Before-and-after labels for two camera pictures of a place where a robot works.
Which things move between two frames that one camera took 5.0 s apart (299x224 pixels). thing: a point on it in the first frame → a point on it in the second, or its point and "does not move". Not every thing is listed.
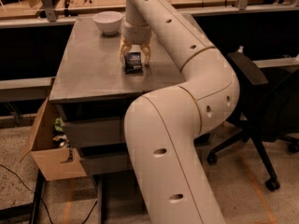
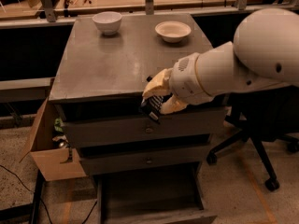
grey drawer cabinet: [93, 91] does not move
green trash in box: [59, 124] does not move
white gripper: [135, 35] → [186, 79]
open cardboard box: [48, 156] does not move
